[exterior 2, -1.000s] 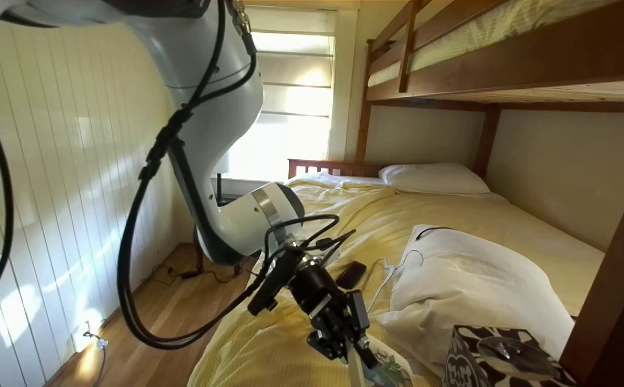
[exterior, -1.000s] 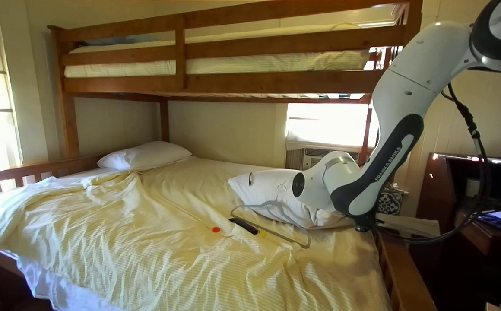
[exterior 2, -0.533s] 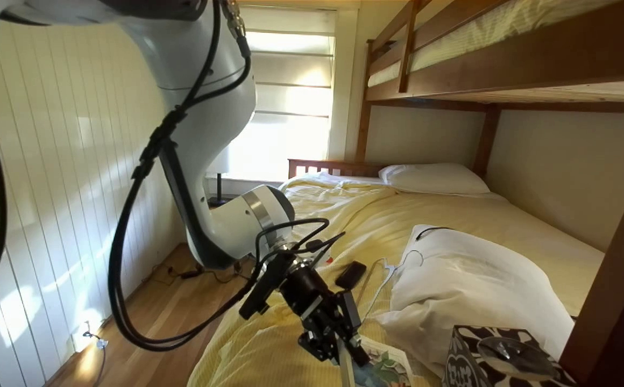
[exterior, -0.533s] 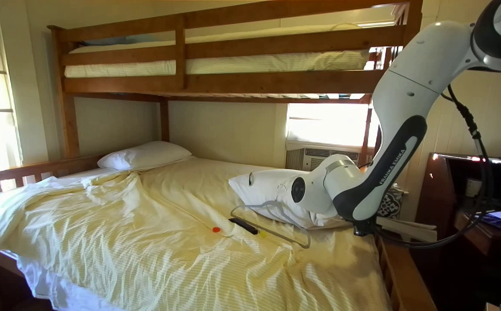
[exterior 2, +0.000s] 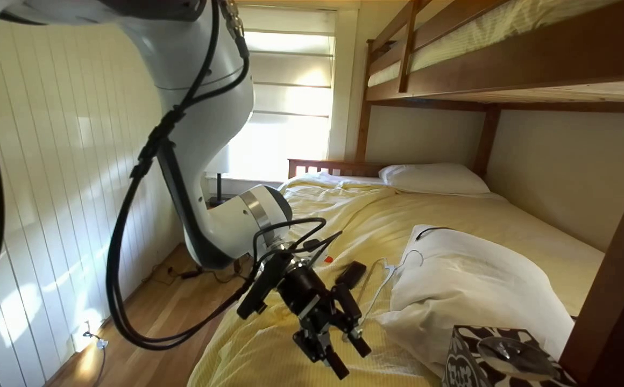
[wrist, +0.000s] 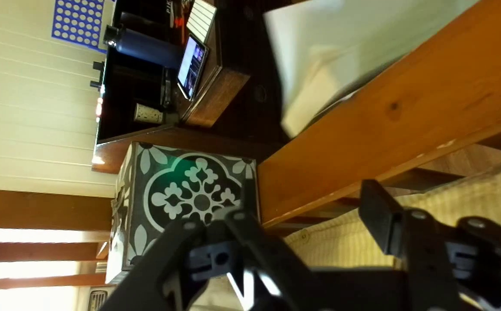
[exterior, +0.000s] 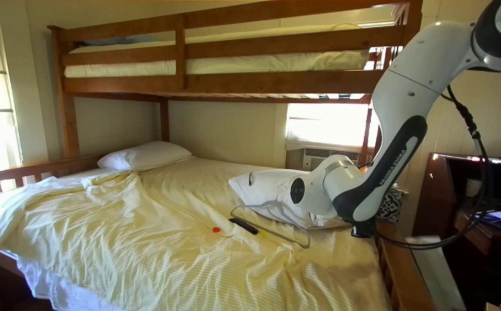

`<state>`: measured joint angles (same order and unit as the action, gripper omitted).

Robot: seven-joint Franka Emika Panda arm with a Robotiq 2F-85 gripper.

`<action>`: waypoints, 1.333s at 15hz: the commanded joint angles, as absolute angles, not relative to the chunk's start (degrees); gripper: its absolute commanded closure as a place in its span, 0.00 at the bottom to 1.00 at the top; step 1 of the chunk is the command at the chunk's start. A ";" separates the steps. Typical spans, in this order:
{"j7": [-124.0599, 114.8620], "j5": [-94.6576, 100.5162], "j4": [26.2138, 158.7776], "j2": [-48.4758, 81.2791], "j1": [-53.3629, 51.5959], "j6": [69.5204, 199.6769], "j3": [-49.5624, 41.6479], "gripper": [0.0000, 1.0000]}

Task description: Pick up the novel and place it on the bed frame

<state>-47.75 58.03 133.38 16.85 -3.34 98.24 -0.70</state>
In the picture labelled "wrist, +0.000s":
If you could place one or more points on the phone with lit screen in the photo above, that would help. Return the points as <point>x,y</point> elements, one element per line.
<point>193,66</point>

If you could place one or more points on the black box on desk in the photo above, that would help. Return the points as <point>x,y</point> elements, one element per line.
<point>130,97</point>

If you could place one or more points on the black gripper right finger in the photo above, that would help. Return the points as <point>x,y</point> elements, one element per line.
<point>452,259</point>

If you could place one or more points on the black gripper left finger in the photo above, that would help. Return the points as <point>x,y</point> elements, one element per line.
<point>205,270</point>

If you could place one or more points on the dark blue bottle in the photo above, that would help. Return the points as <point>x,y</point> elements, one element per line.
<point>144,48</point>

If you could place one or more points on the patterned dark cloth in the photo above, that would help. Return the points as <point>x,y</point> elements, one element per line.
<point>187,195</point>

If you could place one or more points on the dark wooden desk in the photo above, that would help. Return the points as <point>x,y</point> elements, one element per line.
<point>217,92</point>

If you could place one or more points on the yellow bed sheet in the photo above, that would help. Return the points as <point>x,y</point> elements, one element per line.
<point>435,195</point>

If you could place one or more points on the white lined notepad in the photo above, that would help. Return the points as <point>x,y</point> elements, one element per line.
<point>201,17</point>

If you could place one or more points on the white paperback novel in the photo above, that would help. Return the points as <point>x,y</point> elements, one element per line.
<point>343,52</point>

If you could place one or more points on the blue dotted calibration board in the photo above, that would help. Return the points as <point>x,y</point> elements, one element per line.
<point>79,23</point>

